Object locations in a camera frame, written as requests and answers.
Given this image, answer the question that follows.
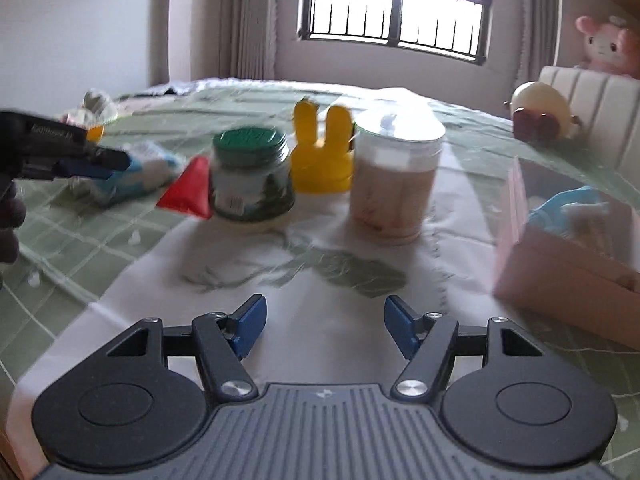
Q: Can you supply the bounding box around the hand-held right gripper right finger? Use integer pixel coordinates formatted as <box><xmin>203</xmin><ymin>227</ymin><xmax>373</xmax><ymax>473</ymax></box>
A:
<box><xmin>384</xmin><ymin>294</ymin><xmax>545</xmax><ymax>401</ymax></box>

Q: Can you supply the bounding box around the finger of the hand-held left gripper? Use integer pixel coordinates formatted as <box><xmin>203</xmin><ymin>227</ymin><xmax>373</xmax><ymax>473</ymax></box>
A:
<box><xmin>81</xmin><ymin>145</ymin><xmax>131</xmax><ymax>171</ymax></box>
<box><xmin>54</xmin><ymin>160</ymin><xmax>114</xmax><ymax>181</ymax></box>

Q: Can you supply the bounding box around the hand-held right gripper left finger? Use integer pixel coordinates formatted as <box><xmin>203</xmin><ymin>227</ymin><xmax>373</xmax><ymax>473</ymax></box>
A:
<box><xmin>106</xmin><ymin>294</ymin><xmax>267</xmax><ymax>403</ymax></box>

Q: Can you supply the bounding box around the white blue tissue packet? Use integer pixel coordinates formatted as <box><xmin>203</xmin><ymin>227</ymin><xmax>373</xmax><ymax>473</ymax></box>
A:
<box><xmin>92</xmin><ymin>141</ymin><xmax>187</xmax><ymax>208</ymax></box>

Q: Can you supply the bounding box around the pink rectangular box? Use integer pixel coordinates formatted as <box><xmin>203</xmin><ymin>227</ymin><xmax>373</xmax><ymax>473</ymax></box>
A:
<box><xmin>492</xmin><ymin>156</ymin><xmax>640</xmax><ymax>351</ymax></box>

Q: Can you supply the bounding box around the blue face mask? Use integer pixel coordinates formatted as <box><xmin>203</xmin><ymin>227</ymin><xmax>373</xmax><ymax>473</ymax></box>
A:
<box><xmin>527</xmin><ymin>186</ymin><xmax>608</xmax><ymax>236</ymax></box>

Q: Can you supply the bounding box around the person's left hand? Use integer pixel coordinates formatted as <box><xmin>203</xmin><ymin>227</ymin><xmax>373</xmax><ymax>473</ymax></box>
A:
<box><xmin>0</xmin><ymin>179</ymin><xmax>27</xmax><ymax>267</ymax></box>

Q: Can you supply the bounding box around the small white plush toy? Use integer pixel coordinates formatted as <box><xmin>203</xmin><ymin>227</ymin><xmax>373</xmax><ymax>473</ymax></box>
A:
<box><xmin>75</xmin><ymin>89</ymin><xmax>120</xmax><ymax>128</ymax></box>

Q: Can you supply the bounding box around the white leaf print cloth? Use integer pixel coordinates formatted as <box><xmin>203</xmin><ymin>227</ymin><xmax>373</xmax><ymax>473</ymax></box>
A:
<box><xmin>15</xmin><ymin>125</ymin><xmax>513</xmax><ymax>411</ymax></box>

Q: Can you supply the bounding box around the red triangular packet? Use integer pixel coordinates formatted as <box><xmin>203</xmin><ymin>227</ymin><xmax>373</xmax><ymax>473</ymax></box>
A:
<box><xmin>156</xmin><ymin>155</ymin><xmax>215</xmax><ymax>220</ymax></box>

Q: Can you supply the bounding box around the beige clear plastic jar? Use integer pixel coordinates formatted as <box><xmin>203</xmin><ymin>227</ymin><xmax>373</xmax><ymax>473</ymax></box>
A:
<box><xmin>348</xmin><ymin>91</ymin><xmax>447</xmax><ymax>246</ymax></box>

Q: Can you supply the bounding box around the green lid glass jar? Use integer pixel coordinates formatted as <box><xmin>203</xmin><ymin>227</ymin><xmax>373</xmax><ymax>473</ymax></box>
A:
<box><xmin>208</xmin><ymin>127</ymin><xmax>296</xmax><ymax>233</ymax></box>

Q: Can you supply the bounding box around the yellow bunny ear container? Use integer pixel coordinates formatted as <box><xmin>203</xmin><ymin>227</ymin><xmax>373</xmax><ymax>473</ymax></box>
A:
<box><xmin>291</xmin><ymin>97</ymin><xmax>357</xmax><ymax>196</ymax></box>

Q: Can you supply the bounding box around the grey curtain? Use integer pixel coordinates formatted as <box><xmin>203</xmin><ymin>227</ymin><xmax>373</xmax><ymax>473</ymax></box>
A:
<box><xmin>510</xmin><ymin>0</ymin><xmax>565</xmax><ymax>106</ymax></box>
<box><xmin>215</xmin><ymin>0</ymin><xmax>281</xmax><ymax>82</ymax></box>

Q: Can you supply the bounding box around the cream round plush toy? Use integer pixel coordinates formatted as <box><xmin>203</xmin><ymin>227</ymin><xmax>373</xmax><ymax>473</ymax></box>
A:
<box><xmin>505</xmin><ymin>81</ymin><xmax>583</xmax><ymax>148</ymax></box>

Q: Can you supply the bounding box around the cream padded headboard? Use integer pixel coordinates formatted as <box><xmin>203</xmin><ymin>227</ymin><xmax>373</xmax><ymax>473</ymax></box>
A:
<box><xmin>537</xmin><ymin>65</ymin><xmax>640</xmax><ymax>186</ymax></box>

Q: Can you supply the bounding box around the barred window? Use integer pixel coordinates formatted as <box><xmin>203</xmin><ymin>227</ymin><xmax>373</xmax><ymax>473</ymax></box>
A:
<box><xmin>298</xmin><ymin>0</ymin><xmax>493</xmax><ymax>66</ymax></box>

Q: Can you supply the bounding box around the pink plush toy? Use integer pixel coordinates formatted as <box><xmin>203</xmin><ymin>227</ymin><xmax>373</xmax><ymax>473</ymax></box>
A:
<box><xmin>574</xmin><ymin>15</ymin><xmax>640</xmax><ymax>78</ymax></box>

